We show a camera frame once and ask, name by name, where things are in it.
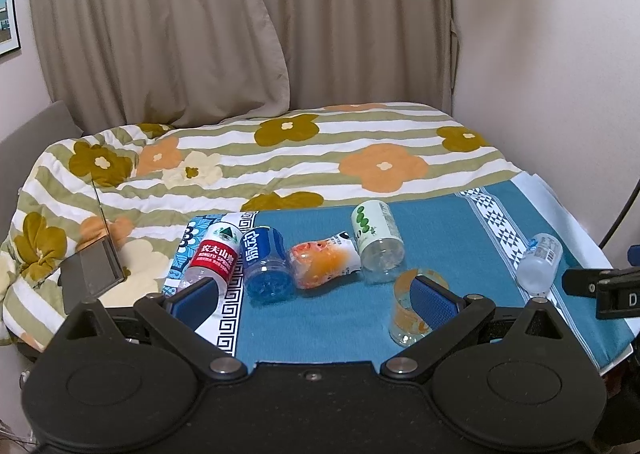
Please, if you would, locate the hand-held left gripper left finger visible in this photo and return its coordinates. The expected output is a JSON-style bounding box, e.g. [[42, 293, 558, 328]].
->
[[51, 278, 249, 380]]

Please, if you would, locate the clear glass cup orange print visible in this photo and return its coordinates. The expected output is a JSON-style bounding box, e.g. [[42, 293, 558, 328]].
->
[[389, 268, 452, 348]]

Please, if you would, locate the black cable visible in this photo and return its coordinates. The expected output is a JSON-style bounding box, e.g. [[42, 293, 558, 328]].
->
[[598, 181, 640, 248]]

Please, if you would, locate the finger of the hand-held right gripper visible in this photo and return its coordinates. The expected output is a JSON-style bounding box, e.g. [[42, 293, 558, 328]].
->
[[562, 267, 601, 298]]

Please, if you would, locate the red label water bottle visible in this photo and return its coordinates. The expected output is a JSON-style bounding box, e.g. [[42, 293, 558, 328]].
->
[[176, 221, 240, 296]]

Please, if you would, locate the teal patterned cloth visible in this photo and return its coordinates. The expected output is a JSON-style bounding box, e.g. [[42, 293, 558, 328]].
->
[[162, 179, 636, 371]]

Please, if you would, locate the small clear water bottle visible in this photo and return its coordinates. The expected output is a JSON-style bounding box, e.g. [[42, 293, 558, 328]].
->
[[515, 233, 564, 297]]

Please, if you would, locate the beige curtain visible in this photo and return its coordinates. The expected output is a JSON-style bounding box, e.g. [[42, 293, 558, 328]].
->
[[26, 0, 292, 129], [244, 0, 461, 111]]

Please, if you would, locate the grey sofa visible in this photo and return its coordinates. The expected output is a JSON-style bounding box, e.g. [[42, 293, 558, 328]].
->
[[0, 100, 85, 241]]

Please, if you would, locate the crumpled orange label bottle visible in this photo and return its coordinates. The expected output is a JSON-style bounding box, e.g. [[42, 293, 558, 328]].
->
[[290, 231, 362, 290]]

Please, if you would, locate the striped floral blanket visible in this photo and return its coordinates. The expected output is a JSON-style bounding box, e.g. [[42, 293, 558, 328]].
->
[[0, 102, 522, 346]]

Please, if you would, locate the framed wall picture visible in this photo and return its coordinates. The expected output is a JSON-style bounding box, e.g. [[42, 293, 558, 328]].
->
[[0, 0, 22, 58]]

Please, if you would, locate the white bottle green print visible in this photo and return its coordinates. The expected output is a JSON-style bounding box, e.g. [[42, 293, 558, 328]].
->
[[351, 200, 405, 284]]

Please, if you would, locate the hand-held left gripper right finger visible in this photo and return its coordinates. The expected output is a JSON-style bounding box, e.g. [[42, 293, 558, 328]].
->
[[380, 275, 582, 380]]

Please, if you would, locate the grey laptop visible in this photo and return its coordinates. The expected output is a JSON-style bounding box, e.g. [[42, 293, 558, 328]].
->
[[58, 176, 125, 315]]

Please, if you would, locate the blue label plastic bottle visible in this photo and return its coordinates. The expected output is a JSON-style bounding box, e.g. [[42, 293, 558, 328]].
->
[[240, 225, 296, 305]]

